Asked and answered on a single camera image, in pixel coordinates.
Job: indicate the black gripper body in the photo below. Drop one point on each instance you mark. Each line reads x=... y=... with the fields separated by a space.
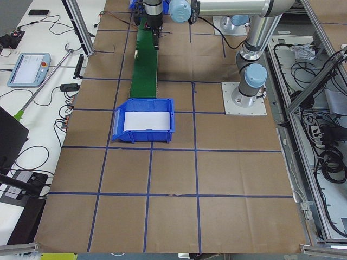
x=154 y=22

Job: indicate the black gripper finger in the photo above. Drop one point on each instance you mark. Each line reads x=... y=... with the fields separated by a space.
x=155 y=38

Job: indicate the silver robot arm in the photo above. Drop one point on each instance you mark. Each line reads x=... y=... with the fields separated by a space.
x=252 y=74
x=189 y=11

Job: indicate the blue right storage bin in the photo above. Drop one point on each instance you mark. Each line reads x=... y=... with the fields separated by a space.
x=136 y=5

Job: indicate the blue storage bin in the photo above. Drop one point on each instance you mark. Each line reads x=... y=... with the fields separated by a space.
x=136 y=5
x=143 y=105

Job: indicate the green conveyor belt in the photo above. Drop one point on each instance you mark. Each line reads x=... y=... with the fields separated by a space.
x=144 y=77

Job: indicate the blue left storage bin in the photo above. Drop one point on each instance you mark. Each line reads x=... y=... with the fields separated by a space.
x=143 y=105

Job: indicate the white foam pad left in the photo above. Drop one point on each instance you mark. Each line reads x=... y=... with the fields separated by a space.
x=147 y=121

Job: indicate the black power adapter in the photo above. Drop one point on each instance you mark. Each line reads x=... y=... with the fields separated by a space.
x=69 y=87

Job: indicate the black smartphone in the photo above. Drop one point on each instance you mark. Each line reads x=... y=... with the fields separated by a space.
x=39 y=12

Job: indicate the teach pendant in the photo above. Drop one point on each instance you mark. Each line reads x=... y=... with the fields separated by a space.
x=30 y=70

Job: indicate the silver claw tool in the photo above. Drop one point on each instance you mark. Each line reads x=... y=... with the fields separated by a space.
x=19 y=114

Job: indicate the black laptop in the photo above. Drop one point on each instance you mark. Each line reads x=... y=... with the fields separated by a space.
x=13 y=136

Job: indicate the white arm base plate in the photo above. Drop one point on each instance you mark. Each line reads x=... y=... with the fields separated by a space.
x=231 y=25
x=237 y=104

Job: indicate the aluminium profile post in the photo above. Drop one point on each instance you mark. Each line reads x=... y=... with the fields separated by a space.
x=76 y=18

